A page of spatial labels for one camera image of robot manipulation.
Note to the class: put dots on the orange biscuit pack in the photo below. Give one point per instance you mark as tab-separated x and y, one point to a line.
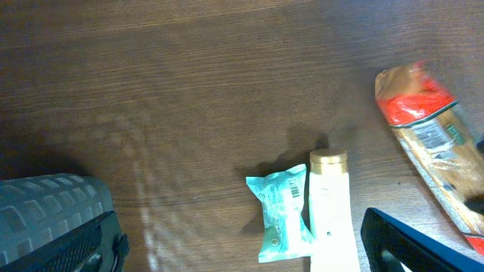
433	130

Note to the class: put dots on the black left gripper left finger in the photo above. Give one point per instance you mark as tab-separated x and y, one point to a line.
98	245

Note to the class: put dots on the white tube with tan cap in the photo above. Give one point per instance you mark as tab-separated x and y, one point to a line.
330	212

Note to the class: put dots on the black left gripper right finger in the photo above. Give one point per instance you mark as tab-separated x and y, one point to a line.
391	246

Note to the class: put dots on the grey mesh basket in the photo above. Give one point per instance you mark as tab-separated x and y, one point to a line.
38	210

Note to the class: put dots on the mint green pack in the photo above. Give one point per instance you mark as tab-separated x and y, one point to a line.
281	194

